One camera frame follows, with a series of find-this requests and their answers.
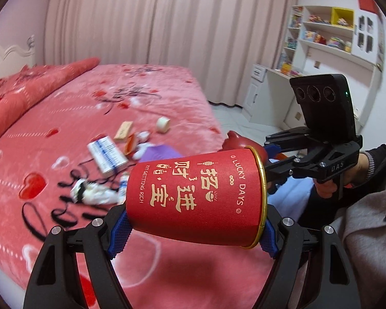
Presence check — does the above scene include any white bag black band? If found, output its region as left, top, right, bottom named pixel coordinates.
left=70, top=179, right=123, bottom=206

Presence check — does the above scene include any beige slim carton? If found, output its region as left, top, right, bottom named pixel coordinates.
left=114, top=121, right=133, bottom=141

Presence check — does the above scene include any grey coat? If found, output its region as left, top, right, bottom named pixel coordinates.
left=332, top=183, right=386, bottom=308

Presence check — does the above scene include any white carved headboard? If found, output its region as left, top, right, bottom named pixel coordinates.
left=0, top=35, right=36, bottom=79

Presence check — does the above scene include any red paper cup gold print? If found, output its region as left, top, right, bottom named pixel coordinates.
left=125, top=146, right=267, bottom=249

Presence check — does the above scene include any light blue trousers leg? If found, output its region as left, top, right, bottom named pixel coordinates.
left=268, top=177, right=314, bottom=221

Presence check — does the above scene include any blue white tall carton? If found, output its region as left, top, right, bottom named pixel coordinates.
left=118, top=173, right=129, bottom=204

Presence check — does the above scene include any white blue medicine box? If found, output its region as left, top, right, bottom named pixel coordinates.
left=87, top=136, right=129, bottom=178

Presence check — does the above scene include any pink pleated curtain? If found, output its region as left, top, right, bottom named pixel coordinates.
left=44, top=0, right=296, bottom=105

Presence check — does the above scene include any folded red quilt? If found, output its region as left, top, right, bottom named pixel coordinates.
left=0, top=57, right=100, bottom=137

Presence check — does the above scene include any red lidded cup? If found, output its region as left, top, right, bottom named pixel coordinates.
left=221, top=131, right=268, bottom=163

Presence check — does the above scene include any white desk with shelves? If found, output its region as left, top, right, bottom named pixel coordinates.
left=242, top=6, right=385, bottom=131

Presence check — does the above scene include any red square wall decoration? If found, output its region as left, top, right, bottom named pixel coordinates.
left=358, top=0, right=379, bottom=15

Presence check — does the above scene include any pink heart-print bed blanket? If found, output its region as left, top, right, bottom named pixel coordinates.
left=0, top=58, right=273, bottom=308

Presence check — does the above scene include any purple paper cup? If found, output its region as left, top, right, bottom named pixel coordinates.
left=139, top=144, right=182, bottom=162

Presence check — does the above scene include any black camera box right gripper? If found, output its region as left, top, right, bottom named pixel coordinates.
left=289, top=74, right=356, bottom=144

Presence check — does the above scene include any small white roll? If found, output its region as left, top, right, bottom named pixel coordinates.
left=156, top=116, right=171, bottom=134

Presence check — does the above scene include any person's right hand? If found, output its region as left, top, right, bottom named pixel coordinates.
left=313, top=152, right=372, bottom=199

